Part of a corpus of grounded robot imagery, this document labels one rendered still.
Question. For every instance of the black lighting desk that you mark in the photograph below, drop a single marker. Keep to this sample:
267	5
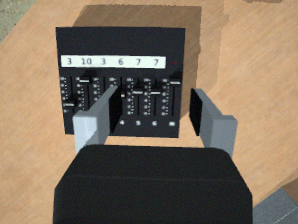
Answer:
144	61

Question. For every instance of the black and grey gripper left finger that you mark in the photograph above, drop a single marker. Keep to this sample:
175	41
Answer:
95	125

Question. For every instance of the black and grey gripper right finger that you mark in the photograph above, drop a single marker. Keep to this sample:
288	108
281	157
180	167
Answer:
215	129

